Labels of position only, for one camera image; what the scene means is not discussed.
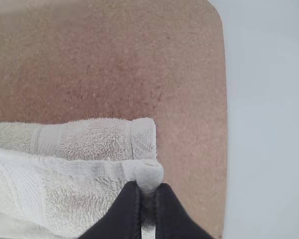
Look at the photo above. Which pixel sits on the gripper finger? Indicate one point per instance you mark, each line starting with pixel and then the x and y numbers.
pixel 124 214
pixel 172 216

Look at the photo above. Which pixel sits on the cork mat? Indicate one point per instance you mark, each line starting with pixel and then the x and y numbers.
pixel 114 62

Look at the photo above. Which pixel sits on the pale towel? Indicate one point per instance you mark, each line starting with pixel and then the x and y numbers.
pixel 64 186

